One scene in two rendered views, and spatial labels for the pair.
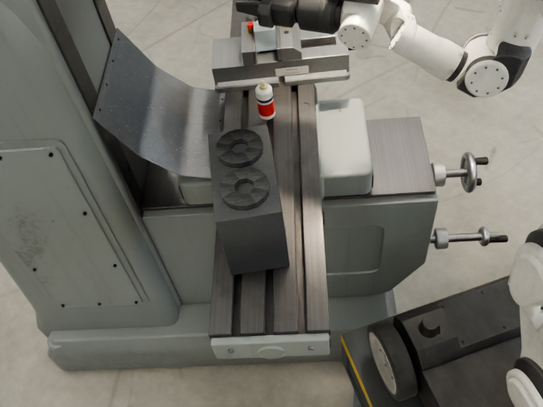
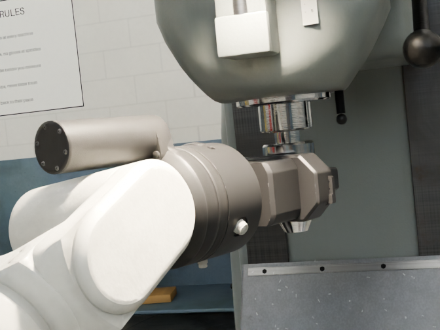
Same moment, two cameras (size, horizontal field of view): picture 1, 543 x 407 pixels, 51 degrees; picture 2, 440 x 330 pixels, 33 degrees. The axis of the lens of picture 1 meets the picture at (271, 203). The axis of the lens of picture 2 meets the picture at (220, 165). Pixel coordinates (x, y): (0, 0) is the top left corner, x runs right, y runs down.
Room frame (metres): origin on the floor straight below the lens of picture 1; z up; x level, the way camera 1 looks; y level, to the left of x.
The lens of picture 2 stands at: (1.10, -0.71, 1.29)
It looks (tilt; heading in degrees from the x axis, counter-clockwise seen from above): 3 degrees down; 99
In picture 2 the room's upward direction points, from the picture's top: 6 degrees counter-clockwise
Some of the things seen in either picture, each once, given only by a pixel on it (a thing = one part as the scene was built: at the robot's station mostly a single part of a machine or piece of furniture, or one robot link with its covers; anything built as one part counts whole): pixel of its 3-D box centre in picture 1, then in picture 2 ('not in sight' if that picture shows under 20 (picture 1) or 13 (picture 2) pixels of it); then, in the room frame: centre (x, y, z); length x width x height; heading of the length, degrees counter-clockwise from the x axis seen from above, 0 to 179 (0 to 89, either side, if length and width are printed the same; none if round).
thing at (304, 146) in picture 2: not in sight; (288, 147); (1.06, -0.03, 1.26); 0.05 x 0.05 x 0.01
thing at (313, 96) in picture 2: not in sight; (283, 99); (1.06, -0.03, 1.31); 0.09 x 0.09 x 0.01
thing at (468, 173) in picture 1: (455, 173); not in sight; (0.99, -0.53, 0.63); 0.16 x 0.12 x 0.12; 83
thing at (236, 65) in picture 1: (279, 51); not in sight; (1.20, -0.08, 0.98); 0.35 x 0.15 x 0.11; 85
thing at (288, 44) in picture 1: (288, 38); not in sight; (1.20, -0.11, 1.02); 0.12 x 0.06 x 0.04; 175
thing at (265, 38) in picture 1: (265, 33); not in sight; (1.20, -0.05, 1.04); 0.06 x 0.05 x 0.06; 175
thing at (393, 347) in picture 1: (391, 359); not in sight; (0.53, -0.24, 0.50); 0.20 x 0.05 x 0.20; 11
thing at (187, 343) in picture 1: (225, 278); not in sight; (1.09, 0.21, 0.10); 1.20 x 0.60 x 0.20; 83
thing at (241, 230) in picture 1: (249, 198); not in sight; (0.70, 0.04, 1.03); 0.22 x 0.12 x 0.20; 0
